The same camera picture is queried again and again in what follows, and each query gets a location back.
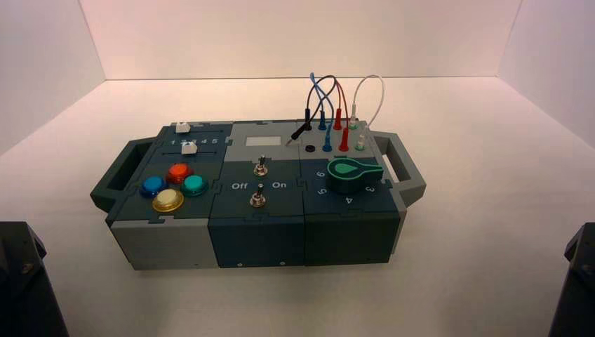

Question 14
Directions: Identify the black banana plug wire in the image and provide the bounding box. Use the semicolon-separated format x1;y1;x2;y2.
285;74;337;147

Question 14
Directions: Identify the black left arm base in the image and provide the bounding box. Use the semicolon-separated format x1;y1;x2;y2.
0;221;71;337

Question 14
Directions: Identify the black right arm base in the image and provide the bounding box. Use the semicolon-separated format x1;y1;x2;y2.
548;222;595;337

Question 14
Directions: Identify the white rectangular display window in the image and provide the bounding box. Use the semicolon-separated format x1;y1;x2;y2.
245;136;283;147

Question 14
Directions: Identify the green rotary knob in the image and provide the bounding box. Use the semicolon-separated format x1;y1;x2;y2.
326;157;385;195

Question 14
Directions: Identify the grey and teal control box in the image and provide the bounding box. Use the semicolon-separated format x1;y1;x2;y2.
89;119;427;271

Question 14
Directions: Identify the teal round push button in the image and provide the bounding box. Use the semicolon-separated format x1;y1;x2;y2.
180;174;210;198

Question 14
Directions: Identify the red round push button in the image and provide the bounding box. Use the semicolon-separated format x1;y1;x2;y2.
166;162;195;185

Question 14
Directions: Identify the yellow round push button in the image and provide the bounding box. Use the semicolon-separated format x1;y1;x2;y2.
152;188;185;214

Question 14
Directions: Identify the blue round push button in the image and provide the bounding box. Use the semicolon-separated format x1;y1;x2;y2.
139;175;169;199

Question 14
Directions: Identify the blue banana plug wire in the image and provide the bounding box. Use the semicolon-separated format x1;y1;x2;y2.
309;72;334;153

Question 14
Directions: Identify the red banana plug wire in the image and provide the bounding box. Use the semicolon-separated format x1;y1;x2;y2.
332;78;350;153

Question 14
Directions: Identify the white banana plug wire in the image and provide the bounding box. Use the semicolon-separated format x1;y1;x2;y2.
351;74;386;152

